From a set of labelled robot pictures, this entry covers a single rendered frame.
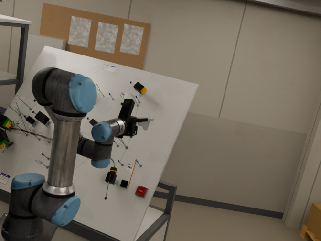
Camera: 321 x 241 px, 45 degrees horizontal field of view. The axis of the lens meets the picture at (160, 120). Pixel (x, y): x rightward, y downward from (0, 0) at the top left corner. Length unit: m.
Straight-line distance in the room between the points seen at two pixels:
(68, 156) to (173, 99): 1.16
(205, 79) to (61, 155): 3.15
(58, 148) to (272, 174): 3.72
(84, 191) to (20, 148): 0.55
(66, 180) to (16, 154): 1.25
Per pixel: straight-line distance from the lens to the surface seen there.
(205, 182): 4.66
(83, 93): 1.24
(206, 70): 4.30
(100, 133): 1.52
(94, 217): 2.23
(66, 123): 1.29
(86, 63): 2.69
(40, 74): 1.32
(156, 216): 2.59
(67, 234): 2.38
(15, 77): 2.90
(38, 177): 1.49
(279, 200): 4.95
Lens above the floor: 2.02
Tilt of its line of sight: 14 degrees down
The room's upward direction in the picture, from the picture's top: 11 degrees clockwise
